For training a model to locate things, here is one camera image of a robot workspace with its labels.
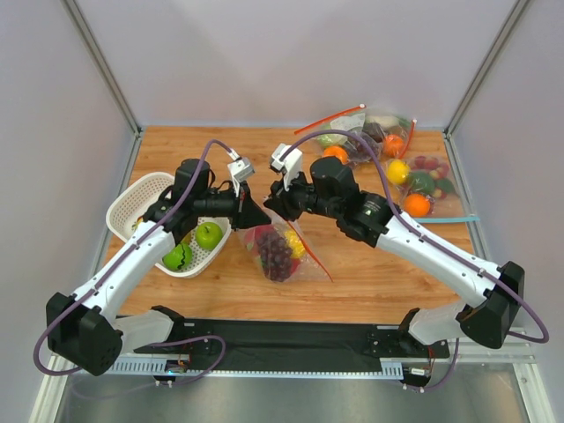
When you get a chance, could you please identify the orange-zip bag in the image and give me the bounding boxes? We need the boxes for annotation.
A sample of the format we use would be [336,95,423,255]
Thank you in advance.
[363,107,418,159]
[237,210,333,283]
[294,104,382,167]

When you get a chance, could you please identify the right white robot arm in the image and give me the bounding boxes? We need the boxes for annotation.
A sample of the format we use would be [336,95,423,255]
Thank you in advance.
[264,157,524,349]

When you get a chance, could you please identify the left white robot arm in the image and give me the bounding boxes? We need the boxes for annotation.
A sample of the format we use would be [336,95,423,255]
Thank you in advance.
[43,157,271,375]

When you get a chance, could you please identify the green fake apple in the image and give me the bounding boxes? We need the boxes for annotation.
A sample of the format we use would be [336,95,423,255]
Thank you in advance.
[195,221,223,251]

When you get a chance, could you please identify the yellow fake pear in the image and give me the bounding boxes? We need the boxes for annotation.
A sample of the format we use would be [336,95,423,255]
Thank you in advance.
[284,229,307,259]

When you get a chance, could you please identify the purple grapes in held bag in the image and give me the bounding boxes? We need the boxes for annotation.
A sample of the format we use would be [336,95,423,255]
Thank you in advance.
[262,230,292,282]

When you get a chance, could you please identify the yellow fake banana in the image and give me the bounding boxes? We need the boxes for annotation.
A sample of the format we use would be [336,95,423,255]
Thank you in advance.
[182,231,192,244]

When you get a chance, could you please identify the orange fake fruit left bag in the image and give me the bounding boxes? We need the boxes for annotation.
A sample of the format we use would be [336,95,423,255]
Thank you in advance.
[323,145,349,165]

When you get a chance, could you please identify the green fake cabbage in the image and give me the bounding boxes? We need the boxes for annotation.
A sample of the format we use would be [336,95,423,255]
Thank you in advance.
[316,134,347,149]

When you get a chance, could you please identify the green striped fake melon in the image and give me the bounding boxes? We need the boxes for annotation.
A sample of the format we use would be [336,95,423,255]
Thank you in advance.
[162,241,193,271]

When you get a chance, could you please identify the dark purple fake grapes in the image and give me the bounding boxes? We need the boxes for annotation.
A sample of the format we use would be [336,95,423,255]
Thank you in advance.
[345,123,385,167]

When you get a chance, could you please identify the yellow fake apple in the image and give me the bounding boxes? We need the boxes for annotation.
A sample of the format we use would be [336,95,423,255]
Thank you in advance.
[386,159,411,185]

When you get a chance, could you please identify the orange fake fruit middle bag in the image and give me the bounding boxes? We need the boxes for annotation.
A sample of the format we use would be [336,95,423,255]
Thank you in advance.
[382,134,404,158]

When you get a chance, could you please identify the white fake radish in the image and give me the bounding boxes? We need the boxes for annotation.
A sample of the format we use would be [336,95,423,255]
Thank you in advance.
[365,115,399,130]

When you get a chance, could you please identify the orange fake fruit blue bag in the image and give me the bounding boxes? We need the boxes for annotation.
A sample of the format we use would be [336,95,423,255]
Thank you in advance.
[403,193,432,218]

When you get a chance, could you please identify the green fake avocado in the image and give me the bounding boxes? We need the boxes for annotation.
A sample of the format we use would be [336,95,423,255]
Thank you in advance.
[406,171,435,195]

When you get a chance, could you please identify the blue-zip clear bag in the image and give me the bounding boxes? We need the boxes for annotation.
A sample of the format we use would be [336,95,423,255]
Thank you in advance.
[384,155,479,224]

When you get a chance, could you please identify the red dragon fruit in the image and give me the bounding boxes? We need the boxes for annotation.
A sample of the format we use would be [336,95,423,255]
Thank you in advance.
[243,225,275,266]

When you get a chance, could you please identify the white perforated plastic basket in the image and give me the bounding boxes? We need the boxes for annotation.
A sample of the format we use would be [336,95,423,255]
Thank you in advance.
[106,172,234,279]

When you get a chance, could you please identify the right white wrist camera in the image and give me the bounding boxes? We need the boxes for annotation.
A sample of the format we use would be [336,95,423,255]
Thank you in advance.
[270,144,303,191]

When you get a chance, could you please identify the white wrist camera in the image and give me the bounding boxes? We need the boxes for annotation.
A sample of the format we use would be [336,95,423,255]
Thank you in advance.
[270,144,303,191]
[227,153,255,196]

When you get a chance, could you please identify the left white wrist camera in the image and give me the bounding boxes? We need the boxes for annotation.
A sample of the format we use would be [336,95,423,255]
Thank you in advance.
[227,153,255,196]

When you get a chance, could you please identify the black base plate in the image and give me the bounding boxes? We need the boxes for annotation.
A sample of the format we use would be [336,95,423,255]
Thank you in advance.
[132,303,451,372]

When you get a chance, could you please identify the white slotted cable duct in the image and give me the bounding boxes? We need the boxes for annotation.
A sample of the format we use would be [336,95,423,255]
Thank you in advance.
[107,354,404,380]

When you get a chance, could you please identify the left aluminium frame post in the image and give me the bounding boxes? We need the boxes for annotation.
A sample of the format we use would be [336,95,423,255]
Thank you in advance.
[60,0,145,137]

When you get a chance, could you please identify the aluminium corner frame post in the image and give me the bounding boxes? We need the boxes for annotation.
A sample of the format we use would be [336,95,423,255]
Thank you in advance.
[444,0,534,137]

